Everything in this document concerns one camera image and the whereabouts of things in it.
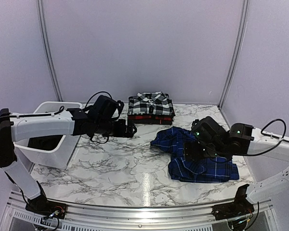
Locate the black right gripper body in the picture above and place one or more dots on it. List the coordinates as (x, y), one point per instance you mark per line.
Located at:
(210, 151)

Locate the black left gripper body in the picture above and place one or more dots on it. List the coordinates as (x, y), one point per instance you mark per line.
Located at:
(120, 132)

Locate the blue plaid long sleeve shirt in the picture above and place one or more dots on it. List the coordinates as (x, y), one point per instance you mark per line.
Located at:
(198, 169)

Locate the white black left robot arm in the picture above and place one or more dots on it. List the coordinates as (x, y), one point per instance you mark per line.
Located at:
(16, 127)

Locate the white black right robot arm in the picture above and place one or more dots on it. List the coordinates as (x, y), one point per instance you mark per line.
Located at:
(247, 141)

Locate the red black folded shirt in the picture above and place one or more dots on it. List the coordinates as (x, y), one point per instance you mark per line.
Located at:
(151, 119)

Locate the black white checked folded shirt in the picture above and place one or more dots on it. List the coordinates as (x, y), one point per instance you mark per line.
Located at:
(156, 103)

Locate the white plastic bin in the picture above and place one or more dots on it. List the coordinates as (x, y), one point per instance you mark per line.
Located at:
(60, 156)

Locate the black garment in bin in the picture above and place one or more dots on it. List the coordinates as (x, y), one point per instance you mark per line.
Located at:
(46, 143)

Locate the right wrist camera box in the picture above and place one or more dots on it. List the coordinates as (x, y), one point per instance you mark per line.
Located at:
(207, 131)

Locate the aluminium front rail frame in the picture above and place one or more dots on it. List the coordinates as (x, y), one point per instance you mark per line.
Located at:
(82, 217)

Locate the left aluminium wall post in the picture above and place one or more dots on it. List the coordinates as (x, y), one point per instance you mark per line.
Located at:
(47, 49)

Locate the aluminium wall post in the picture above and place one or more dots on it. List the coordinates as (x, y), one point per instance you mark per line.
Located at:
(238, 46)
(47, 49)

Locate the right aluminium wall post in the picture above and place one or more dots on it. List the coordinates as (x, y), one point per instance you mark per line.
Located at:
(238, 46)

